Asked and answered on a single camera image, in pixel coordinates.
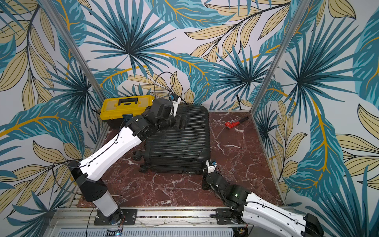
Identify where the aluminium corner post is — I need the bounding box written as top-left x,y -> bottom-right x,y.
39,0 -> 105,103
250,0 -> 311,116

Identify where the black ribbed hard-shell suitcase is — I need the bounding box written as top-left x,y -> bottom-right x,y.
132,105 -> 211,175

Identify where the right aluminium corner post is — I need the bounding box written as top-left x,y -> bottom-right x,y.
250,0 -> 311,116

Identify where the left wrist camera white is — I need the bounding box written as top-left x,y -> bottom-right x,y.
169,93 -> 181,117

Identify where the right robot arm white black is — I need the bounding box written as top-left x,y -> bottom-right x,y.
202,171 -> 324,237

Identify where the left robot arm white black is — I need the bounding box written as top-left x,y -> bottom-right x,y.
68,94 -> 185,225

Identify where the yellow and black toolbox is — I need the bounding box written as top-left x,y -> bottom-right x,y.
100,95 -> 154,129

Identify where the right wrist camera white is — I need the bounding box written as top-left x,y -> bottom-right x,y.
206,161 -> 217,174

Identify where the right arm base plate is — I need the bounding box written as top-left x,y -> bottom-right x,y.
215,208 -> 246,225

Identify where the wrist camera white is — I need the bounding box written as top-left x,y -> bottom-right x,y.
169,93 -> 181,117
206,161 -> 217,174

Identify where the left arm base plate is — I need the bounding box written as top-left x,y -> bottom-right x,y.
94,208 -> 137,226

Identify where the left aluminium corner post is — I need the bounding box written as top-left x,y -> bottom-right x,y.
39,0 -> 105,103

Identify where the red pipe wrench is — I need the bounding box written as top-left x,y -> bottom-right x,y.
225,117 -> 249,129

